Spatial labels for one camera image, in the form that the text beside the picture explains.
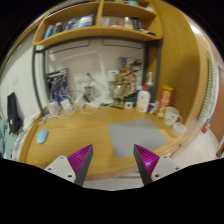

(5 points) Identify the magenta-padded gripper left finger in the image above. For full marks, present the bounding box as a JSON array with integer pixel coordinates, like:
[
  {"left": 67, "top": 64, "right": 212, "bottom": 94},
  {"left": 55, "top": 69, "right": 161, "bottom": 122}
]
[{"left": 43, "top": 143, "right": 94, "bottom": 187}]

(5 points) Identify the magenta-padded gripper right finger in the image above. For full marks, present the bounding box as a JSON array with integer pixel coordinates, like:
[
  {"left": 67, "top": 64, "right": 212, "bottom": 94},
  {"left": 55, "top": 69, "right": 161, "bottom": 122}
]
[{"left": 133, "top": 143, "right": 183, "bottom": 186}]

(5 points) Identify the light blue computer mouse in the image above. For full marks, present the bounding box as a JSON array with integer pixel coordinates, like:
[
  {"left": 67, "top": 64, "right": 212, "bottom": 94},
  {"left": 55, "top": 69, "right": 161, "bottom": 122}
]
[{"left": 35, "top": 129, "right": 50, "bottom": 145}]

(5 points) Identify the grey mouse pad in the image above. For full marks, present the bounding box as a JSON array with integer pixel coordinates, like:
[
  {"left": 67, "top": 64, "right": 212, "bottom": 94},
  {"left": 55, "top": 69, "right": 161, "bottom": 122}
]
[{"left": 108, "top": 118, "right": 169, "bottom": 159}]

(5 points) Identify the clear plastic cup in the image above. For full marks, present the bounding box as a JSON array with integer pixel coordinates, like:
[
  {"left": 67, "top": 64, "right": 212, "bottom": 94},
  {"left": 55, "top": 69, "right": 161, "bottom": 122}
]
[{"left": 172, "top": 122, "right": 188, "bottom": 137}]

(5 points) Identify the white mug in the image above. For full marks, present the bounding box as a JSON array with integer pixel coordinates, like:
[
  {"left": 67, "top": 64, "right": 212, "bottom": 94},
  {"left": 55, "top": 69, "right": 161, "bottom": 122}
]
[{"left": 162, "top": 106, "right": 184, "bottom": 127}]

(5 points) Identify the small blue red box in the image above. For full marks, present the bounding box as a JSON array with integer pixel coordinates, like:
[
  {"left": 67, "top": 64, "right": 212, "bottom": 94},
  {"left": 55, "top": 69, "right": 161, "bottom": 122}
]
[{"left": 147, "top": 102, "right": 160, "bottom": 115}]

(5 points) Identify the clear plastic dome container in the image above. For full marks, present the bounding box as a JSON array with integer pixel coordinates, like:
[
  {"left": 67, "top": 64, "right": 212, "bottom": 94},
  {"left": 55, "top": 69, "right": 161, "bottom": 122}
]
[{"left": 46, "top": 99, "right": 61, "bottom": 116}]

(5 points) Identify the white charger block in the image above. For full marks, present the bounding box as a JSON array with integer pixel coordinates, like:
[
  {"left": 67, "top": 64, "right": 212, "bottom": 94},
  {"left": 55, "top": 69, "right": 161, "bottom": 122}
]
[{"left": 59, "top": 98, "right": 73, "bottom": 111}]

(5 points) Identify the teal blanket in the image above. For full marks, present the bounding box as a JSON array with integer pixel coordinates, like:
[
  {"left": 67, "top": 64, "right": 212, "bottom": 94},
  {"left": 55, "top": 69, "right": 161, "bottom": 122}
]
[{"left": 0, "top": 116, "right": 18, "bottom": 158}]

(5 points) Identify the red yellow chips can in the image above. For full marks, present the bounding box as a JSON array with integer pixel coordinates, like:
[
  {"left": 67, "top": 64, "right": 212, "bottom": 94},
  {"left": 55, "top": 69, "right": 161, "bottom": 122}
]
[{"left": 156, "top": 84, "right": 175, "bottom": 119}]

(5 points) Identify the white red-capped lotion bottle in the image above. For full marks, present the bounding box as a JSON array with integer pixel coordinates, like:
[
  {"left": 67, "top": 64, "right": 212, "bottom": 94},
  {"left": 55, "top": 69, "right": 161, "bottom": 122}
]
[{"left": 135, "top": 82, "right": 152, "bottom": 114}]

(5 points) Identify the black backpack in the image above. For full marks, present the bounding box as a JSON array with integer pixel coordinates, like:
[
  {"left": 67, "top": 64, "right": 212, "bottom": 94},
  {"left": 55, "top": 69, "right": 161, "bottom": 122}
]
[{"left": 6, "top": 92, "right": 24, "bottom": 135}]

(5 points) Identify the flat black strip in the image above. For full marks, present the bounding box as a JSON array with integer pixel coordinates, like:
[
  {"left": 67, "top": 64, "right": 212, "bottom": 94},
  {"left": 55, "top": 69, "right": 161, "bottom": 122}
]
[{"left": 111, "top": 102, "right": 125, "bottom": 110}]

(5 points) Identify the blue robot model kit box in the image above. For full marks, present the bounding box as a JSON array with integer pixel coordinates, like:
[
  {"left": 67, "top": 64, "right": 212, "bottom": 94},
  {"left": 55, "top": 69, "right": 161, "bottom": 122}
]
[{"left": 45, "top": 68, "right": 72, "bottom": 103}]

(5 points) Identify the blue spray bottle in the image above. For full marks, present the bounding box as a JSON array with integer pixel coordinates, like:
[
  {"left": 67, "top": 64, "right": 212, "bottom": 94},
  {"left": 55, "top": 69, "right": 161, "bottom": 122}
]
[{"left": 145, "top": 71, "right": 156, "bottom": 103}]

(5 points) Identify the gold robot figurine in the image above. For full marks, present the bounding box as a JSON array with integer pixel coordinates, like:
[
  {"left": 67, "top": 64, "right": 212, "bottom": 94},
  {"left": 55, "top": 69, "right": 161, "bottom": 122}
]
[{"left": 113, "top": 73, "right": 127, "bottom": 102}]

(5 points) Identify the white desk lamp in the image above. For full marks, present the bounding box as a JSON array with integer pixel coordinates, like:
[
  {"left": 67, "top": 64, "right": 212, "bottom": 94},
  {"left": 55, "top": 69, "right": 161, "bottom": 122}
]
[{"left": 54, "top": 49, "right": 116, "bottom": 106}]

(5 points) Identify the white wall socket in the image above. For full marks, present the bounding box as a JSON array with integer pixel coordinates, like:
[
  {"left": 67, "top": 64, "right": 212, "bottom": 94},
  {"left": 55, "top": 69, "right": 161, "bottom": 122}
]
[{"left": 72, "top": 73, "right": 83, "bottom": 85}]

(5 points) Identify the grey metal frame post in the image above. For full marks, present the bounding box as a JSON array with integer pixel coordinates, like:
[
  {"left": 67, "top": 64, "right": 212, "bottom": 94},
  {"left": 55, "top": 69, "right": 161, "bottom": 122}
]
[
  {"left": 31, "top": 45, "right": 46, "bottom": 116},
  {"left": 152, "top": 39, "right": 164, "bottom": 103}
]

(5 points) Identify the wooden wall shelf unit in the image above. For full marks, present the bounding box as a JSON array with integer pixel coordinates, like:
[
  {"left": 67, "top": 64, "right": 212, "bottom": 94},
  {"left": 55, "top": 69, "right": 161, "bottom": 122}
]
[{"left": 32, "top": 0, "right": 164, "bottom": 48}]

